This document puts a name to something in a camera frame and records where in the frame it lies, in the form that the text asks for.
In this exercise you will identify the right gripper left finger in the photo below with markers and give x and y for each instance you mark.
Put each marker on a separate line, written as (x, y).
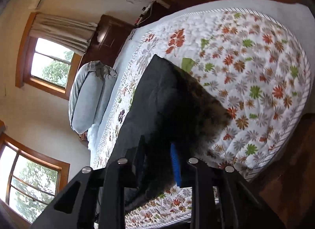
(94, 194)

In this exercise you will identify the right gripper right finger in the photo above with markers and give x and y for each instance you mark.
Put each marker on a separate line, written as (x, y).
(221, 198)

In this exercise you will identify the black pants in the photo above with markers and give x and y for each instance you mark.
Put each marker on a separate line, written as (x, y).
(171, 114)

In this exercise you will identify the wooden side window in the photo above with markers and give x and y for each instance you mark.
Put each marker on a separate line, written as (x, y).
(29, 180)

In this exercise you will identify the folded light blue duvet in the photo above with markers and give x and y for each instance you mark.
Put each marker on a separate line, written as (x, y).
(90, 95)

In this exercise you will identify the floral quilted bedspread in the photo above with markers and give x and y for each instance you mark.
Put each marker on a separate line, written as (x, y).
(252, 64)

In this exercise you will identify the wooden window near headboard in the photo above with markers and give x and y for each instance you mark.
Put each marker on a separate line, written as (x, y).
(44, 64)

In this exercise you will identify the beige curtain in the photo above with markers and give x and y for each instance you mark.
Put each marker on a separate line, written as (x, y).
(73, 34)

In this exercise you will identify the dark wooden headboard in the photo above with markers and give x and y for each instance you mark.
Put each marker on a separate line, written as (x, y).
(107, 41)

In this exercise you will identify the bedside table with clutter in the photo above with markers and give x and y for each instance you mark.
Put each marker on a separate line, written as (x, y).
(152, 13)

